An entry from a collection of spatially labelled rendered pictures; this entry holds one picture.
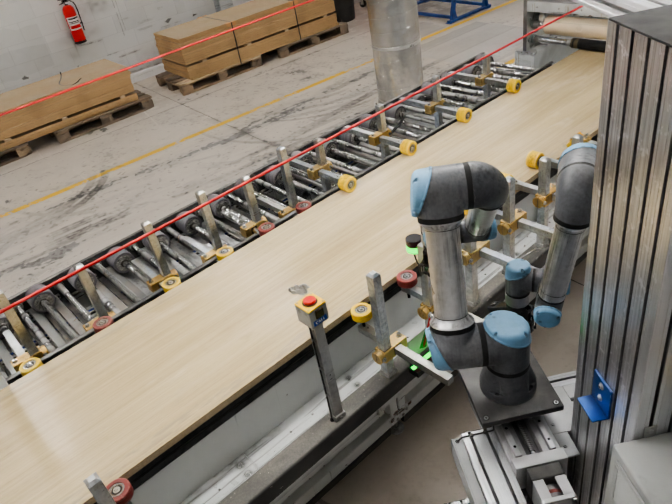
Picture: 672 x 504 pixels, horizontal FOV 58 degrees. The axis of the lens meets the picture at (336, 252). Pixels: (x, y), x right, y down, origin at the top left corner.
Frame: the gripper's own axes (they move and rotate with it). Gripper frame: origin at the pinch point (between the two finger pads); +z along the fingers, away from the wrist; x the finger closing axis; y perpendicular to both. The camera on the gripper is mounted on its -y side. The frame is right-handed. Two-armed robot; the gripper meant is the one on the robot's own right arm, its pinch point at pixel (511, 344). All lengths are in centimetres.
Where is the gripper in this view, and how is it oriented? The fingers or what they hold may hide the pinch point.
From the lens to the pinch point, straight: 218.9
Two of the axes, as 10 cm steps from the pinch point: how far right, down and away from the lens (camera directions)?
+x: 7.3, -4.8, 4.9
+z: 1.6, 8.1, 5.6
